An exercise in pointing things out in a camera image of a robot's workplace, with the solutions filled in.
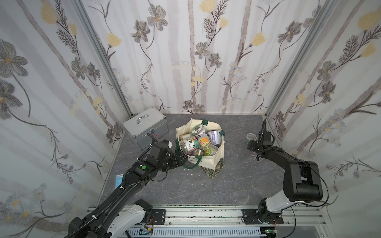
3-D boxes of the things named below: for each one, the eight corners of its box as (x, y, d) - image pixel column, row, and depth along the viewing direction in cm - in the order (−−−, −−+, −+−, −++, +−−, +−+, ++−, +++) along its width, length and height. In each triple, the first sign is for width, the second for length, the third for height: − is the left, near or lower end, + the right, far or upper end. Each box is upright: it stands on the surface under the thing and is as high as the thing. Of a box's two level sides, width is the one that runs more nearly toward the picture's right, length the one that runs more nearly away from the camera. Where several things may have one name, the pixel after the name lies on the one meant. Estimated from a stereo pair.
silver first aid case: (130, 138, 108) (122, 123, 95) (157, 121, 119) (152, 106, 106) (142, 151, 101) (135, 137, 88) (169, 132, 112) (166, 117, 99)
